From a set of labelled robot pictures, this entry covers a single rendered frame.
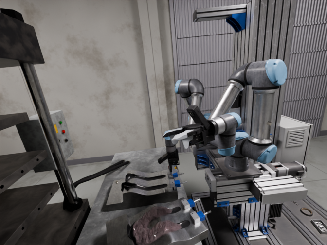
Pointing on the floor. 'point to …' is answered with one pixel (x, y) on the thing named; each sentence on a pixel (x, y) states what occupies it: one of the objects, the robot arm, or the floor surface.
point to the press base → (81, 226)
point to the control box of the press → (42, 144)
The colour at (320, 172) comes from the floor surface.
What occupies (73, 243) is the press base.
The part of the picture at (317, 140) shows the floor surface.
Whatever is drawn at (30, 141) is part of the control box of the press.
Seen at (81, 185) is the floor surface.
